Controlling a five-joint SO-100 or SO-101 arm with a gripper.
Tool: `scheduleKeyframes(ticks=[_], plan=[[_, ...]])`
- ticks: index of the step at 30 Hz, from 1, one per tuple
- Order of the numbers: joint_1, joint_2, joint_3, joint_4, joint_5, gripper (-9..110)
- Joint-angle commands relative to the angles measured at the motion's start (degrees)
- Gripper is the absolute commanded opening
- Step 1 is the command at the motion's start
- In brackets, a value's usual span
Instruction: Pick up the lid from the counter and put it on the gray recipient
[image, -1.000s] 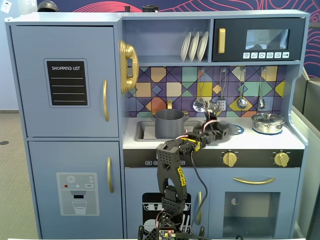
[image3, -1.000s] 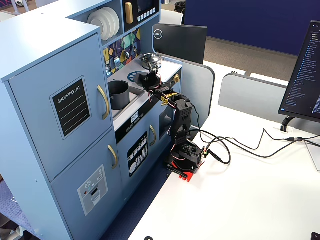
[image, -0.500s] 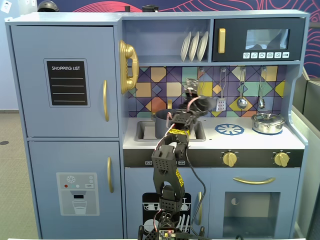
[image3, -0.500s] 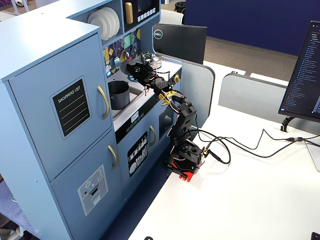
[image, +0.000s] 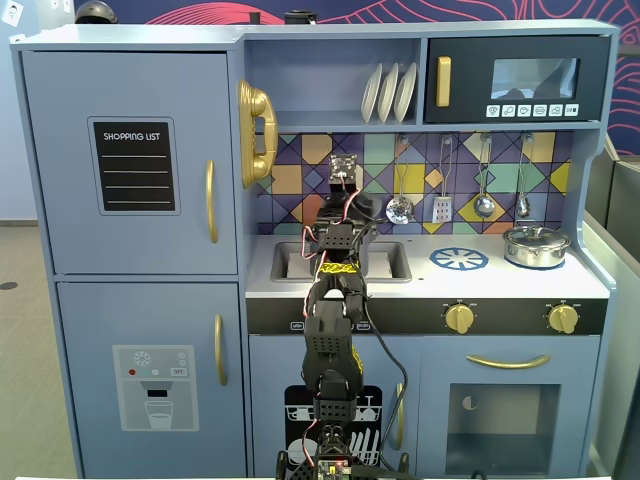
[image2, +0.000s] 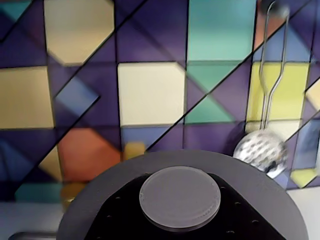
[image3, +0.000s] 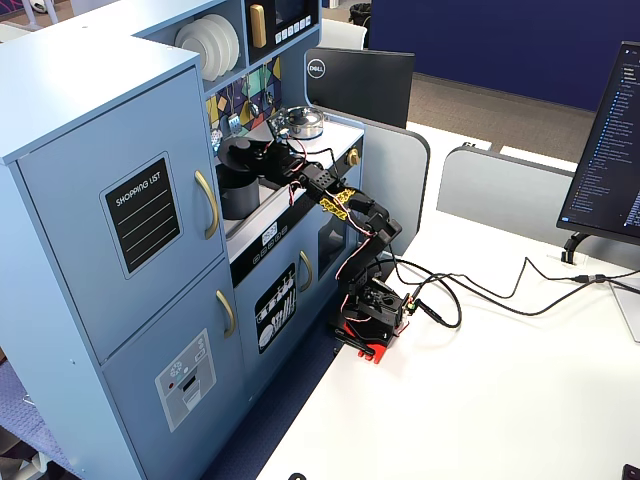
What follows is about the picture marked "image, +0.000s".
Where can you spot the gold stove knob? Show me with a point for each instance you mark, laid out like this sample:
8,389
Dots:
563,319
460,319

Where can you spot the gray metal cabinet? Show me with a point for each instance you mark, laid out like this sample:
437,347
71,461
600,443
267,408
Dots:
625,200

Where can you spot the small wrist camera board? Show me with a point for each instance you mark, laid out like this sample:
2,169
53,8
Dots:
343,166

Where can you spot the dark blue microwave door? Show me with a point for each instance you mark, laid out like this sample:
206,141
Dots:
465,75

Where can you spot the gray metal pot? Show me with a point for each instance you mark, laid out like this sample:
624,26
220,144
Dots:
535,255

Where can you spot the gold toy telephone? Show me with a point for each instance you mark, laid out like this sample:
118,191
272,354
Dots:
260,105

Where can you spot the dark helmet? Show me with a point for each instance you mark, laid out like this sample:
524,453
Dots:
95,11

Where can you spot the metal ladle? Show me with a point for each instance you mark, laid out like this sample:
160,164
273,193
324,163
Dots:
484,206

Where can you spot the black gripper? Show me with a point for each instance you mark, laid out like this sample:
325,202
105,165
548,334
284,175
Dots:
363,206

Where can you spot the metal slotted spatula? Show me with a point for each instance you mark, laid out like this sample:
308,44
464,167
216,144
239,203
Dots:
443,210

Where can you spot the blue oven door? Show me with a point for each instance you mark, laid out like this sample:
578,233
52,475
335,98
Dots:
435,360

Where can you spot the gray ice dispenser decal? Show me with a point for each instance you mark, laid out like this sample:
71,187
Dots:
130,400

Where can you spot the blue burner decal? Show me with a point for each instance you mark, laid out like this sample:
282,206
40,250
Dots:
459,259

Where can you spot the dark floor disc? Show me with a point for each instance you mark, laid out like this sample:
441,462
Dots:
7,285

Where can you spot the metal skimmer spoon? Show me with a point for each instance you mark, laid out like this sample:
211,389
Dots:
400,210

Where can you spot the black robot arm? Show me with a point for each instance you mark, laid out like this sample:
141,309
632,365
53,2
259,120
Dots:
327,340

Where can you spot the white toy plate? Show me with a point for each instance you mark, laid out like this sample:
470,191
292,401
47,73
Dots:
387,92
406,90
370,95

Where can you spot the gray toy sink basin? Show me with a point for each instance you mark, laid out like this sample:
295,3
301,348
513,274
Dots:
390,262

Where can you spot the small metal spoon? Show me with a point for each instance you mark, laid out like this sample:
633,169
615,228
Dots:
523,205

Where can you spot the tall blue fridge door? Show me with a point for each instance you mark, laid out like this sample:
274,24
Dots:
60,150

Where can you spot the black control panel strip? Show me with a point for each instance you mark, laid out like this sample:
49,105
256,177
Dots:
510,315

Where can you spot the black shopping list board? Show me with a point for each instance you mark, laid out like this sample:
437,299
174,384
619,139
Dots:
115,200

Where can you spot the white wall outlet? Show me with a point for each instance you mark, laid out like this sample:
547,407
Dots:
12,15

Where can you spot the metal pot lid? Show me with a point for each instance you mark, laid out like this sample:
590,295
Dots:
525,236

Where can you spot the blue dishwasher door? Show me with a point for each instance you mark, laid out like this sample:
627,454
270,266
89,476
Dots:
270,360

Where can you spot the black round object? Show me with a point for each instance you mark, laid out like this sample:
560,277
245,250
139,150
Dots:
300,16

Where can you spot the blue wooden toy kitchen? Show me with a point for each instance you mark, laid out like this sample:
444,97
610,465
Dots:
150,37

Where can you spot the blue freezer door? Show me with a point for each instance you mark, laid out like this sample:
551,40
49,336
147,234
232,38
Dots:
100,320

